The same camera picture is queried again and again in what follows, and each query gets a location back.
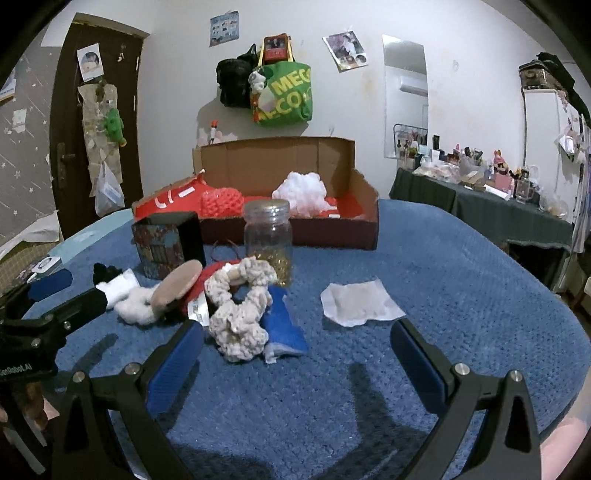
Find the white fluffy scrunchie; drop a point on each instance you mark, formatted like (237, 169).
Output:
(134, 311)

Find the beige hanging door organizer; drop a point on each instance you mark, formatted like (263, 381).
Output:
(94, 134)

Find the brown cardboard box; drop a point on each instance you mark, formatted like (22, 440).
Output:
(295, 161)

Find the green tote bag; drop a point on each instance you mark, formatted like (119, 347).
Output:
(286, 97)

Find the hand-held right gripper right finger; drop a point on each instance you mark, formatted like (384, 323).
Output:
(415, 362)

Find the white plush dog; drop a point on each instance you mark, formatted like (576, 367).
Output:
(258, 81)

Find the dark brown door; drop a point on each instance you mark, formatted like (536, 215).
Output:
(64, 115)

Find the white cabinet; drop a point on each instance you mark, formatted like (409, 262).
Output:
(545, 138)

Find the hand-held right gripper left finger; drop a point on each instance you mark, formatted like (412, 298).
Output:
(178, 355)

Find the pink cloth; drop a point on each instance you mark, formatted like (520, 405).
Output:
(568, 438)

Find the white paper wrapper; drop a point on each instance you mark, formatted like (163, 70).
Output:
(360, 302)

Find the beige powder puff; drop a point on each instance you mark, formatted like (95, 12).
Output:
(175, 284)

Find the wall mirror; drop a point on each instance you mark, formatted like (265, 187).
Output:
(406, 106)

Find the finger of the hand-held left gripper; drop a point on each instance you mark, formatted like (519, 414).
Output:
(78, 305)
(51, 282)

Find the blue framed wall poster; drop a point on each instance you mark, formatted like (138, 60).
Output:
(225, 28)

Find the peeling white paper sheet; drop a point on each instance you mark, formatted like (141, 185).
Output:
(37, 230)

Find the green plush toy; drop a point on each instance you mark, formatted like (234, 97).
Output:
(113, 124)

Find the photo wall poster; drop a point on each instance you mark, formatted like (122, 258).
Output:
(346, 50)

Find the person's left hand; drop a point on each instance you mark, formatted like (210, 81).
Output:
(37, 406)

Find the black bag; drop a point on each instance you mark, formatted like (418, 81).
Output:
(233, 78)

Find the white photo print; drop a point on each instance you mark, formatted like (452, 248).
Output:
(89, 62)

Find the dark patterned gift box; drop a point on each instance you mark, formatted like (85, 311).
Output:
(159, 249)

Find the clear plastic bag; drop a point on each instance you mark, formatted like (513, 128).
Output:
(108, 194)

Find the white fluffy ball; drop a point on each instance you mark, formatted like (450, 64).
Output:
(300, 194)

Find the red knitted pouch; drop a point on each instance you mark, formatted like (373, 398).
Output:
(221, 203)

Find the glass jar with gold beads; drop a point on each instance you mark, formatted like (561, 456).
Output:
(268, 230)

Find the black and white sock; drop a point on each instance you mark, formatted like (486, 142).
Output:
(122, 284)

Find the cream knitted scrunchie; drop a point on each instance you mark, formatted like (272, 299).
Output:
(240, 332)

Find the table with dark cloth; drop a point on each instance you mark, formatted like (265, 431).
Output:
(485, 212)

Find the dark storage case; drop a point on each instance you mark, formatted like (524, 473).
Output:
(545, 74)

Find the light blue bedsheet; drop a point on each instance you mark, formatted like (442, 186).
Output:
(74, 244)

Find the blue cloth pack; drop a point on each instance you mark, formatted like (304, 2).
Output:
(286, 332)

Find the red capped pen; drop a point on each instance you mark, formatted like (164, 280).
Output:
(214, 131)

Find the small white gadget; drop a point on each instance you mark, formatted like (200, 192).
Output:
(47, 264)

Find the cluster of cosmetic bottles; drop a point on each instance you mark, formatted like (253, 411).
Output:
(466, 161)

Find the red cloth pouch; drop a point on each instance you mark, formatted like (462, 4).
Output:
(198, 288)

